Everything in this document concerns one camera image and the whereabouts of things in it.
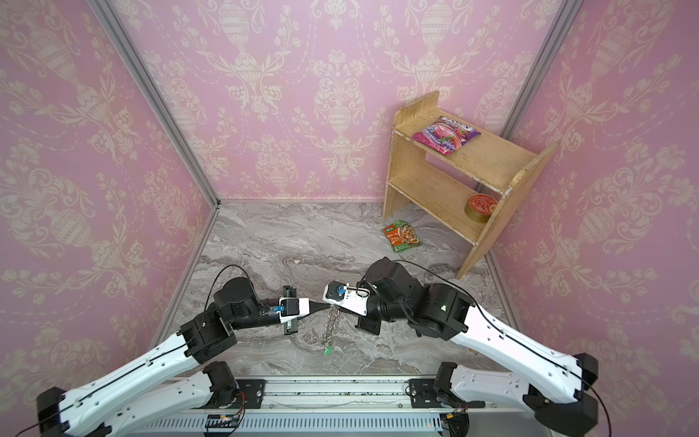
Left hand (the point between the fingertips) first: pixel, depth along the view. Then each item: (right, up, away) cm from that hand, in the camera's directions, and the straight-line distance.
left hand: (326, 306), depth 61 cm
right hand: (+4, 0, +2) cm, 4 cm away
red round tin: (+45, +24, +24) cm, 57 cm away
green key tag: (-2, -19, +19) cm, 27 cm away
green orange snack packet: (+25, +14, +48) cm, 56 cm away
